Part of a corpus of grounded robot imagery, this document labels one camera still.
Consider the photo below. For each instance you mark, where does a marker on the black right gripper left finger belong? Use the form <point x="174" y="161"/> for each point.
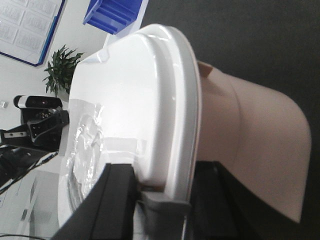
<point x="107" y="212"/>

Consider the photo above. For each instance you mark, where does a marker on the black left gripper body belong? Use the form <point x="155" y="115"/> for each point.
<point x="40" y="129"/>

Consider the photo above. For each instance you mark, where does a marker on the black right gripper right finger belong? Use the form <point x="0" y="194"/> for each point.
<point x="209" y="214"/>

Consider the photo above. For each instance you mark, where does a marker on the pale pink storage bin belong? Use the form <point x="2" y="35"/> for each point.
<point x="260" y="135"/>

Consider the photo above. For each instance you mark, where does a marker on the white bin lid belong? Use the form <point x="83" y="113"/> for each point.
<point x="143" y="92"/>

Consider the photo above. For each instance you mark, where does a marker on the green potted plant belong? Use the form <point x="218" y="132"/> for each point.
<point x="60" y="70"/>

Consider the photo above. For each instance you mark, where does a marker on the blue crate upper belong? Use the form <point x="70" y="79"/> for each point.
<point x="112" y="16"/>

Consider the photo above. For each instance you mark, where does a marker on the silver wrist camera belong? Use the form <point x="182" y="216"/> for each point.
<point x="36" y="102"/>

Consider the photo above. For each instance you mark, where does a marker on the blue framed wall board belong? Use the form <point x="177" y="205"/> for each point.
<point x="27" y="28"/>

